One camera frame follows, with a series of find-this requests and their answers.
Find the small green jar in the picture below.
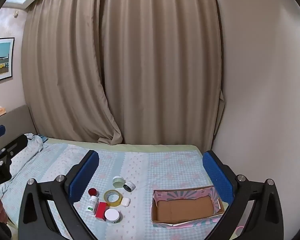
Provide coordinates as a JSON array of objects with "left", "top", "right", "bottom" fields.
[{"left": 112, "top": 176, "right": 126, "bottom": 189}]

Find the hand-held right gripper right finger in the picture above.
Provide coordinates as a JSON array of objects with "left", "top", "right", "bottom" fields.
[{"left": 202, "top": 150, "right": 284, "bottom": 240}]

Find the white pill bottle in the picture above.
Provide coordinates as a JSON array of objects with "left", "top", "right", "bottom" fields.
[{"left": 87, "top": 196, "right": 100, "bottom": 214}]

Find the cardboard box with pink print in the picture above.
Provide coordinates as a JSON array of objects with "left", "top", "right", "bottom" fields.
[{"left": 151, "top": 185, "right": 225, "bottom": 229}]

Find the framed wall poster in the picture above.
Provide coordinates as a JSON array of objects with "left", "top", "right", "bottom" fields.
[{"left": 0, "top": 37, "right": 15, "bottom": 84}]

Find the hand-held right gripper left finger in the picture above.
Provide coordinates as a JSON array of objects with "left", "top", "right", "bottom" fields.
[{"left": 17, "top": 149, "right": 100, "bottom": 240}]

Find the crumpled pale blue quilt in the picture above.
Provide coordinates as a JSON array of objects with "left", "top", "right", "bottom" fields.
[{"left": 0, "top": 133, "right": 49, "bottom": 198}]

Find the large white lid green jar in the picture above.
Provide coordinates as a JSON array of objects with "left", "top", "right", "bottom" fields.
[{"left": 104, "top": 208, "right": 122, "bottom": 224}]

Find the beige curtain panel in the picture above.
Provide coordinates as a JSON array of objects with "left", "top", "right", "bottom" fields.
[
  {"left": 21, "top": 0, "right": 123, "bottom": 146},
  {"left": 100, "top": 0, "right": 225, "bottom": 153}
]

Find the red box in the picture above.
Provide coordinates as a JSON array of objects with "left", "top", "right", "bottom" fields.
[{"left": 95, "top": 202, "right": 109, "bottom": 222}]

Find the clear tape roll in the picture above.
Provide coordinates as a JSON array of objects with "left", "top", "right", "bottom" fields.
[{"left": 104, "top": 189, "right": 123, "bottom": 207}]

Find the grey padded headboard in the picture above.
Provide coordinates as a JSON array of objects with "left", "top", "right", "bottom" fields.
[{"left": 0, "top": 104, "right": 37, "bottom": 137}]

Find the small dark jar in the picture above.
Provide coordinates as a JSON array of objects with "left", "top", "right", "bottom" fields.
[{"left": 123, "top": 181, "right": 136, "bottom": 193}]

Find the blue pink printed bed sheet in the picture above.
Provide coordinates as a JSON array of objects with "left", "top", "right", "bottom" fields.
[{"left": 0, "top": 142, "right": 240, "bottom": 240}]

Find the pale green mattress cover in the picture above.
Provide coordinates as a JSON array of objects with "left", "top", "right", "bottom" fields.
[{"left": 44, "top": 137, "right": 199, "bottom": 153}]

